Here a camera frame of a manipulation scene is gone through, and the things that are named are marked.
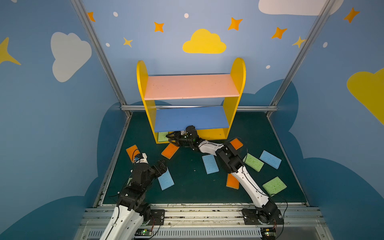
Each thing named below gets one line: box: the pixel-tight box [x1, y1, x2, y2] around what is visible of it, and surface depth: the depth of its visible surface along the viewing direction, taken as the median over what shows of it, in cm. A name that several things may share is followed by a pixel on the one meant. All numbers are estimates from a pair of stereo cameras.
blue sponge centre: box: [202, 154, 220, 175], surface depth 93 cm
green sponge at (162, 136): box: [158, 131, 169, 142], surface depth 105 cm
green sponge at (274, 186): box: [262, 176, 287, 197], surface depth 85 cm
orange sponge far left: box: [125, 144, 141, 163], surface depth 101 cm
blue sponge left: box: [157, 166, 175, 191], surface depth 87 cm
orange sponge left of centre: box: [161, 143, 180, 160], surface depth 100 cm
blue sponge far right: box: [259, 150, 282, 170], surface depth 97 cm
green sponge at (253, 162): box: [243, 153, 265, 172], surface depth 95 cm
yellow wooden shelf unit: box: [137, 57, 247, 144], surface depth 84 cm
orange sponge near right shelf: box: [229, 138, 244, 151], surface depth 105 cm
